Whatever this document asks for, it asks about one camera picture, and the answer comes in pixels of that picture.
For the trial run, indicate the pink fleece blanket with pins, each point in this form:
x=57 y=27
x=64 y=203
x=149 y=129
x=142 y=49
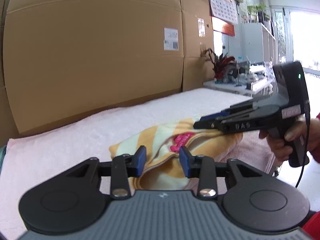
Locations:
x=75 y=135

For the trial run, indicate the orange white striped shirt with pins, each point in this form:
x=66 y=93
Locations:
x=160 y=135

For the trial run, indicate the white table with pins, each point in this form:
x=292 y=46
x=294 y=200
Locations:
x=225 y=86

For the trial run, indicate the white label with square code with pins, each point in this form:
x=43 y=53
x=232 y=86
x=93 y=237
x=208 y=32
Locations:
x=171 y=45

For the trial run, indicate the red jacket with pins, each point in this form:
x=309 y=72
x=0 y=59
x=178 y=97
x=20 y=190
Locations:
x=313 y=227

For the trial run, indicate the cardboard box with tape strips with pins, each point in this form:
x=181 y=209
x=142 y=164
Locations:
x=195 y=67

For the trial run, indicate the green potted plants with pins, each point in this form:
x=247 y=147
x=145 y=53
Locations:
x=257 y=8

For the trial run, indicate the white text shipping label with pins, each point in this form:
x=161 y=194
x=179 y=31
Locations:
x=171 y=33

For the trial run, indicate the large labelled cardboard box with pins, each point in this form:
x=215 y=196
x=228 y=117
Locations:
x=87 y=55

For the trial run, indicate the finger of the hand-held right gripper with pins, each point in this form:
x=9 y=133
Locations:
x=212 y=117
x=207 y=125

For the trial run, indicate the white shelf cabinet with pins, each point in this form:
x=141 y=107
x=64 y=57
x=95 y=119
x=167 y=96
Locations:
x=252 y=42

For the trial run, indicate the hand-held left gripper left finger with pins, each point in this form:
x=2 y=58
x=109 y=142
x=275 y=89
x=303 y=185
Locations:
x=140 y=160

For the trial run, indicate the cardboard box with brown patch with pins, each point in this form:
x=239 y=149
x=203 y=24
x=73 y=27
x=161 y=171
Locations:
x=6 y=117

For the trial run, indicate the red wall board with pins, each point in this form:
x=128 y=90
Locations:
x=225 y=27

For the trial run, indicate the grey sealing machine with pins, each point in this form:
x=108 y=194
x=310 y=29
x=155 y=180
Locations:
x=240 y=71

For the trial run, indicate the glass door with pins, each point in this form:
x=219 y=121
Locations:
x=305 y=42

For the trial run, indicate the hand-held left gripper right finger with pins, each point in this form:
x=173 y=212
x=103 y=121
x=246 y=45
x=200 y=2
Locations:
x=185 y=161

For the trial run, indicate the person's right hand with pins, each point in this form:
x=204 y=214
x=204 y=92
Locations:
x=277 y=147

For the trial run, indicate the wall calendar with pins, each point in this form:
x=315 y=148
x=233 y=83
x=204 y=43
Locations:
x=223 y=5

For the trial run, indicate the red leaf potted plant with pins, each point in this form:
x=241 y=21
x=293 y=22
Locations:
x=221 y=66

